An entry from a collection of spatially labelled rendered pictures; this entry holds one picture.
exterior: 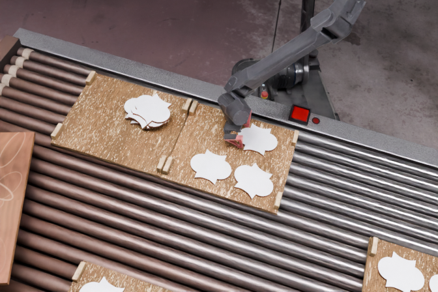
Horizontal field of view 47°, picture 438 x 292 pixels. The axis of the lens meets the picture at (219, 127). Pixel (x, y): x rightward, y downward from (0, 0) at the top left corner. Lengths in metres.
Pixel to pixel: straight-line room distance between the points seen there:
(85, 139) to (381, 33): 2.56
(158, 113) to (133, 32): 1.77
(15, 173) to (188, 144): 0.58
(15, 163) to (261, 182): 0.80
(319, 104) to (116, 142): 1.44
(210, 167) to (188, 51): 1.76
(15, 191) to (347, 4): 1.12
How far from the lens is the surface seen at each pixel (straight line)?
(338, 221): 1.75
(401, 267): 1.72
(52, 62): 2.11
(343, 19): 1.51
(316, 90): 2.97
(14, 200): 1.63
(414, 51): 3.80
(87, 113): 1.89
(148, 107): 1.82
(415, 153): 2.00
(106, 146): 1.80
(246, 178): 1.72
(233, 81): 1.65
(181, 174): 1.72
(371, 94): 3.40
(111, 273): 1.59
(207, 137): 1.81
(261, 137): 1.82
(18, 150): 1.72
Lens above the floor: 2.42
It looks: 54 degrees down
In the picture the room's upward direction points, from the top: 7 degrees clockwise
